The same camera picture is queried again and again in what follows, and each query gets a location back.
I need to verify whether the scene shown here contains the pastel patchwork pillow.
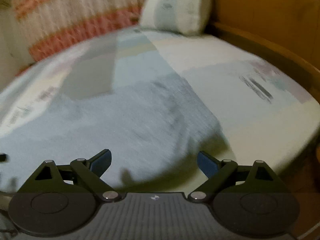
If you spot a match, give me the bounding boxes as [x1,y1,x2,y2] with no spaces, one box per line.
[139,0,213,36]

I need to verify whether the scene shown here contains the red patterned curtain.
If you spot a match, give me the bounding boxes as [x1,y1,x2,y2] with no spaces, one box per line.
[0,0,148,63]

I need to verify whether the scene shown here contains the light blue fleece pants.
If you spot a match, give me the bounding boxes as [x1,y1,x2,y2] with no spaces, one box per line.
[1,74,227,192]

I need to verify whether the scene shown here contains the brown wooden headboard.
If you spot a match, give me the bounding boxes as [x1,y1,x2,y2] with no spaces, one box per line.
[205,0,319,100]

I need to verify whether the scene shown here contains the patchwork pastel bed sheet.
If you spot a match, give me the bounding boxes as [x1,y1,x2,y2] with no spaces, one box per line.
[1,28,319,192]

